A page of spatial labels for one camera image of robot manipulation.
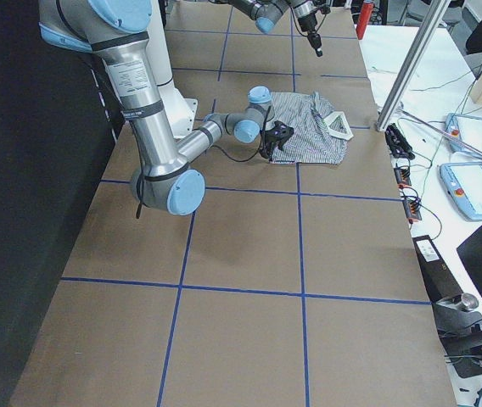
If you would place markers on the navy white striped polo shirt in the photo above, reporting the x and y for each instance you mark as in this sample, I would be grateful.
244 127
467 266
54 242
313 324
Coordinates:
312 141

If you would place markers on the black orange connector box lower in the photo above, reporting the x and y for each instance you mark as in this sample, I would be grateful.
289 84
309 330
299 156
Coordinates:
412 207

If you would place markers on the long black box white label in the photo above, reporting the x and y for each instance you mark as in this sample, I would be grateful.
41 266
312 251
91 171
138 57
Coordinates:
438 279

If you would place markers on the black orange connector box upper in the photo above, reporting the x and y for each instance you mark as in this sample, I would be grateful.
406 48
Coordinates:
402 176

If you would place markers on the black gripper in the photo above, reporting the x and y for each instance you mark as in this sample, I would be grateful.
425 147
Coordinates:
312 30
269 144

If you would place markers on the upper blue teach pendant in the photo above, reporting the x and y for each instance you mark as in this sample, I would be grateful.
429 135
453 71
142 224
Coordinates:
469 128

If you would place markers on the black orange connector box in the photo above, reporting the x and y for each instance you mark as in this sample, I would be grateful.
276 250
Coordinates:
402 176
412 207

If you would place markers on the blue teach pendant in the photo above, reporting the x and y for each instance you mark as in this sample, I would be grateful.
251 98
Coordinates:
469 128
463 183

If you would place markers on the aluminium frame post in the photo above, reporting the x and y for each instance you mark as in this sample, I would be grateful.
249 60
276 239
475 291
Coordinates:
421 41

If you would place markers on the lower blue teach pendant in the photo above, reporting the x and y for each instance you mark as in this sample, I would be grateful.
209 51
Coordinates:
463 183

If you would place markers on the black power strip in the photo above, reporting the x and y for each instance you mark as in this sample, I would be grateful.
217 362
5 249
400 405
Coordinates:
398 145

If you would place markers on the red bottle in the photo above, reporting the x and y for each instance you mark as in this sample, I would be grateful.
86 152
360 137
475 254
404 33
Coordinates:
364 18

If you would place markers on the grey monitor stand base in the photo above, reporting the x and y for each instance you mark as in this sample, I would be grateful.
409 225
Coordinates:
460 333

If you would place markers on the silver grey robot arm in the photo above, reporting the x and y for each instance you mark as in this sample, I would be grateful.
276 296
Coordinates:
128 36
266 14

